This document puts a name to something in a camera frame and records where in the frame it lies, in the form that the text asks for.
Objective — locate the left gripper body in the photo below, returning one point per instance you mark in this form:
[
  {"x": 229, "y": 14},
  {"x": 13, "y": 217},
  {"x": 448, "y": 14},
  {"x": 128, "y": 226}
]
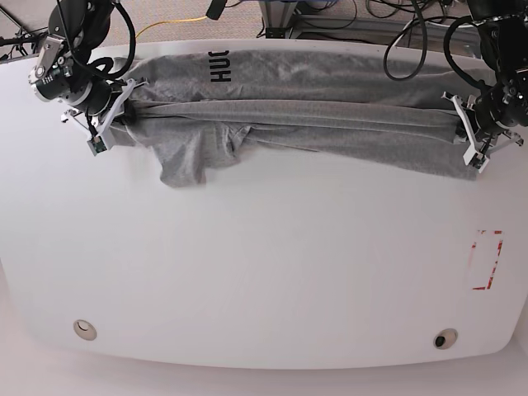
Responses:
[{"x": 487, "y": 122}]

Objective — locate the aluminium frame stand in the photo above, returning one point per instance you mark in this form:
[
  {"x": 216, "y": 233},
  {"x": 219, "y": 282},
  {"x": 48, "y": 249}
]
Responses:
[{"x": 365, "y": 22}]

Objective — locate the grey printed T-shirt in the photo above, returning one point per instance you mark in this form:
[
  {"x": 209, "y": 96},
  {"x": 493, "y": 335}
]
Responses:
[{"x": 199, "y": 111}]

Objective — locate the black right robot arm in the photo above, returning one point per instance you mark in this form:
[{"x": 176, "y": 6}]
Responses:
[{"x": 64, "y": 63}]

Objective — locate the red tape rectangle marking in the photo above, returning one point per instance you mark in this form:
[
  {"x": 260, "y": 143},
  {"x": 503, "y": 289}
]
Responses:
[{"x": 484, "y": 257}]

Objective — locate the open table grommet hole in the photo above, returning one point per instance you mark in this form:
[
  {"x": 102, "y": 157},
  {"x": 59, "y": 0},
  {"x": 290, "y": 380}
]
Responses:
[{"x": 445, "y": 339}]

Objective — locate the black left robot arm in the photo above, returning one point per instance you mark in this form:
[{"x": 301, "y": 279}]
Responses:
[{"x": 502, "y": 27}]

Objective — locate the black tripod stand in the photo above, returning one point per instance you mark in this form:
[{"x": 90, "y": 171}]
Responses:
[{"x": 18, "y": 39}]

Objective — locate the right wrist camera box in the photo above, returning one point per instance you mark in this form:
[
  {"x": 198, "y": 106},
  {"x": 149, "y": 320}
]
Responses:
[{"x": 97, "y": 145}]

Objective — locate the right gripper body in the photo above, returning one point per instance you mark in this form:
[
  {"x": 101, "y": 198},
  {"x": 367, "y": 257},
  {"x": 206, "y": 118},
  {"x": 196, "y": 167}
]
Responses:
[{"x": 98, "y": 106}]

